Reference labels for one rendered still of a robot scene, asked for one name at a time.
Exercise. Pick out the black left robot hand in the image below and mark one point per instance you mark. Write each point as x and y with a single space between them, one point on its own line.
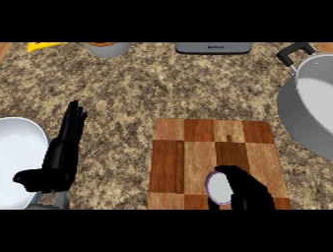
61 154

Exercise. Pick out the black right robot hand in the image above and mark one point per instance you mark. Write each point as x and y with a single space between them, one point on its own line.
249 192

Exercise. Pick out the purple-rimmed can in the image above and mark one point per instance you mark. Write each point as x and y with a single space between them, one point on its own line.
217 187

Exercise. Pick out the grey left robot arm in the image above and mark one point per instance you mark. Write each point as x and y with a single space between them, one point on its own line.
51 201

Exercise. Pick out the checkered wooden cutting board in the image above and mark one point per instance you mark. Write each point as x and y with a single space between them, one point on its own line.
211 154

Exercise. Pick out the white bowl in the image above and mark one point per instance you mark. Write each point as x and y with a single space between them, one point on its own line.
5 164

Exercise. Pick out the grey cup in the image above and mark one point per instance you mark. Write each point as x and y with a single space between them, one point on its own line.
107 49

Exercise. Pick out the yellow package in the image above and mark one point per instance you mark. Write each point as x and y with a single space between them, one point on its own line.
42 45

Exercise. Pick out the grey flat appliance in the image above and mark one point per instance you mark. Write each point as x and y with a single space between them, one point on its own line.
212 48

